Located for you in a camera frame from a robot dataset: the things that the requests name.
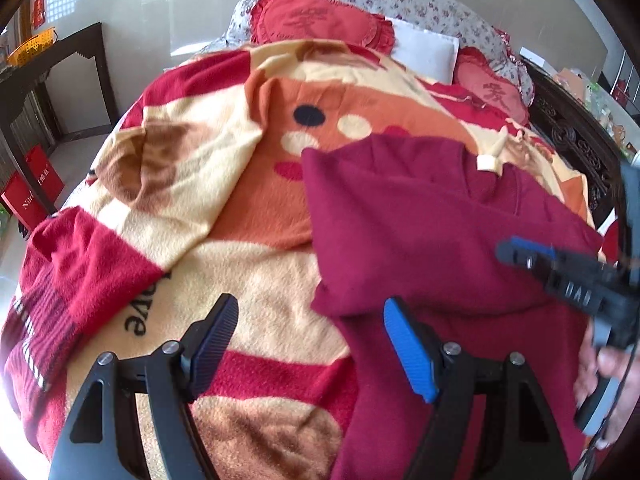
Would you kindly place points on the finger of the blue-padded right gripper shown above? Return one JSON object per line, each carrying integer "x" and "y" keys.
{"x": 517, "y": 251}

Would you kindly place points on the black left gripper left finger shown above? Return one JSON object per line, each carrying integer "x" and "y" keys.
{"x": 101, "y": 438}

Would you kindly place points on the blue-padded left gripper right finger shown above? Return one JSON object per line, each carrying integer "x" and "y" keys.
{"x": 519, "y": 437}

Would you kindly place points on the maroon sweater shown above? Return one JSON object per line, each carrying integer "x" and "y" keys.
{"x": 413, "y": 217}

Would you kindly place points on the red knit garment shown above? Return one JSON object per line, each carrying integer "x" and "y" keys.
{"x": 76, "y": 275}

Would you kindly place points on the red heart cushion right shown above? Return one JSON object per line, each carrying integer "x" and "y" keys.
{"x": 473, "y": 73}

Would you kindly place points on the red heart cushion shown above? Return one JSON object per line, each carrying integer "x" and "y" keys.
{"x": 473, "y": 73}
{"x": 280, "y": 20}

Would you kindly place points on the white pillow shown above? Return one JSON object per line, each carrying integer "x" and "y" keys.
{"x": 427, "y": 53}

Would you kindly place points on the red cream orange fleece blanket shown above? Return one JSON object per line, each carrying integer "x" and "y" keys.
{"x": 204, "y": 177}

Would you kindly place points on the red heart cushion left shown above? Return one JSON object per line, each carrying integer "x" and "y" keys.
{"x": 280, "y": 20}

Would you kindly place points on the yellow plastic basket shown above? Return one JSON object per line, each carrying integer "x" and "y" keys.
{"x": 32, "y": 47}

